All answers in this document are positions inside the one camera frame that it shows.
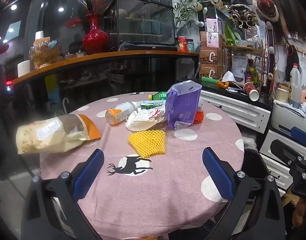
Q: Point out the red paper cup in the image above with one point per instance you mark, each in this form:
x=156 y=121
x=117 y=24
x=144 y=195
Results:
x=250 y=90

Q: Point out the crumpled white plastic bag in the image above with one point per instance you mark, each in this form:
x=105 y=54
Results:
x=143 y=121

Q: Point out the pink polka-dot tablecloth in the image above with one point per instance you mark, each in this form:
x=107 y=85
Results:
x=153 y=205

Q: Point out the yellow and orange paper bag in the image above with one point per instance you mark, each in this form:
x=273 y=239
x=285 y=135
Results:
x=50 y=135

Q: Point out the person's right hand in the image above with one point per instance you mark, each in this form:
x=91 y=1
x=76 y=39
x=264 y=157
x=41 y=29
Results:
x=298 y=212

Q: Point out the purple plastic bag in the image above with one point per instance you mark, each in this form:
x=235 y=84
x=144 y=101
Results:
x=180 y=105

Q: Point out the golden lotus bowl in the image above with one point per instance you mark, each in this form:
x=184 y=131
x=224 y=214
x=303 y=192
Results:
x=44 y=53

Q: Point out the white face mask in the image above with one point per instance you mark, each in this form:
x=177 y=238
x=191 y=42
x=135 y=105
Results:
x=229 y=77

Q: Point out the green plastic bottle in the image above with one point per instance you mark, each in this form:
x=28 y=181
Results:
x=159 y=95

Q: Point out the red berry branches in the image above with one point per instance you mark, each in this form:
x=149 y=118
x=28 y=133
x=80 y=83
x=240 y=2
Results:
x=96 y=0

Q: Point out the white and orange plastic bottle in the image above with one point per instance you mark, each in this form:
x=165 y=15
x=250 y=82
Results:
x=120 y=113

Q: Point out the cream mug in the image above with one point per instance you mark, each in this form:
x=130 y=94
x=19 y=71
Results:
x=282 y=95

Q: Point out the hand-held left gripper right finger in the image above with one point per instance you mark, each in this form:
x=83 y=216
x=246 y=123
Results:
x=217 y=177

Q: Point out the glass display case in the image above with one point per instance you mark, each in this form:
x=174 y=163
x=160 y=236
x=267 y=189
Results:
x=143 y=22

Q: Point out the carved wall ornament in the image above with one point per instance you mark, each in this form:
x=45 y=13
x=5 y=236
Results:
x=242 y=16

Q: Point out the black hanging jacket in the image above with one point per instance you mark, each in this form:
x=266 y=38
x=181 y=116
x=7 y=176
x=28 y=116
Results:
x=291 y=65

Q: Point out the white drawer cabinet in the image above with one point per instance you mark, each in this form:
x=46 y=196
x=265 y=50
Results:
x=237 y=110

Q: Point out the curved wooden counter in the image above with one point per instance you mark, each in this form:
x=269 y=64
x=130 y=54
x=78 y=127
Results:
x=93 y=58

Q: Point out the green and white carton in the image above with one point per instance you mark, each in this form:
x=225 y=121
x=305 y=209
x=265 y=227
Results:
x=153 y=104

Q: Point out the clear glass jar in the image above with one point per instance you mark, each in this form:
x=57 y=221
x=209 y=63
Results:
x=190 y=46

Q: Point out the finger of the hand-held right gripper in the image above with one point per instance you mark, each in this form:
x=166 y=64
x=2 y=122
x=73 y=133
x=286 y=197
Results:
x=301 y=134
x=285 y=151

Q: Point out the green leafy plant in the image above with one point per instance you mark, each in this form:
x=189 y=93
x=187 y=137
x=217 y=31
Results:
x=185 y=5

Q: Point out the clear plastic oil bottle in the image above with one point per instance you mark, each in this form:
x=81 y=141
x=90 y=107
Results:
x=295 y=90

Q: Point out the black countertop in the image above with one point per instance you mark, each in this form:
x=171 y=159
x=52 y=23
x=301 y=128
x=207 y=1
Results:
x=240 y=93

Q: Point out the orange foam net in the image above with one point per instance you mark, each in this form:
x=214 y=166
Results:
x=199 y=116

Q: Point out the pink printed card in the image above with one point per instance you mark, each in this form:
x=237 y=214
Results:
x=211 y=25

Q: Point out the red ceramic vase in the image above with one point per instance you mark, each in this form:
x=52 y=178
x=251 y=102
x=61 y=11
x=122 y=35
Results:
x=95 y=40

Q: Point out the white paper roll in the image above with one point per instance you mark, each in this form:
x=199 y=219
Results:
x=23 y=68

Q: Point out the red can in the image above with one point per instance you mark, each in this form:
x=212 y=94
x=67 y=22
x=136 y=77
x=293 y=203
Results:
x=182 y=44

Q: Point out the round red wall ornament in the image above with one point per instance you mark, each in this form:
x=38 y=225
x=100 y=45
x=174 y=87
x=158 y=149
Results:
x=265 y=7

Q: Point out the wooden shelf rack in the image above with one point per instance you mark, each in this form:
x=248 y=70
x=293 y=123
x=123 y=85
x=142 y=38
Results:
x=242 y=48

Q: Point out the green roll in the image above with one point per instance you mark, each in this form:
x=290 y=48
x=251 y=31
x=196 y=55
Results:
x=209 y=80

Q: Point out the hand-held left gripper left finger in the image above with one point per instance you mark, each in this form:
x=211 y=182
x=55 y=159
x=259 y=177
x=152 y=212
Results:
x=89 y=175

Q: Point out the brown cardboard box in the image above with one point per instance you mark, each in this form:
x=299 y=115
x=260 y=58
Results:
x=209 y=40
x=208 y=71
x=209 y=55

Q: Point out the yellow foam net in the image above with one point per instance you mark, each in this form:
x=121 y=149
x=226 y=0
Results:
x=148 y=142

